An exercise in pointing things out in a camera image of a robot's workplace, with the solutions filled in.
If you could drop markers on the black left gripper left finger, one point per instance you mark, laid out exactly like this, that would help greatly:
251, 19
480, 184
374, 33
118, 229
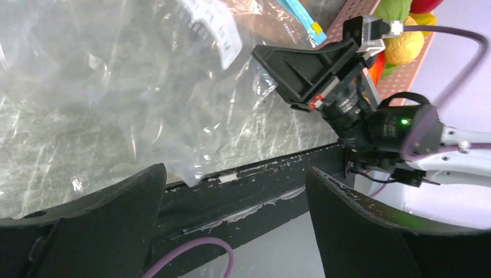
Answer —
103, 234

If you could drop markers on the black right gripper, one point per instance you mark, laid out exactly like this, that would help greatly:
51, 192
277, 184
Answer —
329, 80

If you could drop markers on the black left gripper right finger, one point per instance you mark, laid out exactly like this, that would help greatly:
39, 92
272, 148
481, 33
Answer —
358, 236

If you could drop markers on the pink perforated plastic basket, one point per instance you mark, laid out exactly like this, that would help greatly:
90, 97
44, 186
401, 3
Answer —
331, 15

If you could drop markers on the yellow toy walnut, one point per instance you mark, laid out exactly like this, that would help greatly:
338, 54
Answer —
405, 48

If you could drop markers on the red toy apple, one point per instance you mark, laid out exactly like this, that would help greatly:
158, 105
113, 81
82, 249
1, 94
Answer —
424, 6

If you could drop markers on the clear zip top bag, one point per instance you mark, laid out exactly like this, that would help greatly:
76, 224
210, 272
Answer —
95, 91

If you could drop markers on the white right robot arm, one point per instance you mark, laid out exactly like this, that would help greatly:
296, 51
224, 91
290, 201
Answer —
408, 142

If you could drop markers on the red orange toy mango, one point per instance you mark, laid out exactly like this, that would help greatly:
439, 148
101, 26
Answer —
377, 69

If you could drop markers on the green toy cabbage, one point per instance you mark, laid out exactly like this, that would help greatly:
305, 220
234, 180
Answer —
393, 10

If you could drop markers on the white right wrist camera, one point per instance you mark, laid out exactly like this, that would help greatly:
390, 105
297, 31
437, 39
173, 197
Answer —
374, 31

